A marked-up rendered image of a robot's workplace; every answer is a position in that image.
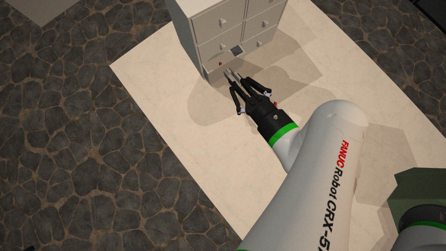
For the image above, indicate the tan drawer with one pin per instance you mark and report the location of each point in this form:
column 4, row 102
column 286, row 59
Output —
column 263, row 20
column 232, row 58
column 220, row 43
column 258, row 40
column 217, row 19
column 255, row 6

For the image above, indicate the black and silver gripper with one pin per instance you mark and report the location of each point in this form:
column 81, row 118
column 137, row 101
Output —
column 257, row 106

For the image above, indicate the small grey chest of drawers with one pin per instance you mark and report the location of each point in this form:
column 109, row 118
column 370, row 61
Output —
column 181, row 13

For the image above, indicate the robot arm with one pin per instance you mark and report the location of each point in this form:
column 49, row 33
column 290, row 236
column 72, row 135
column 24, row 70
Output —
column 311, row 211

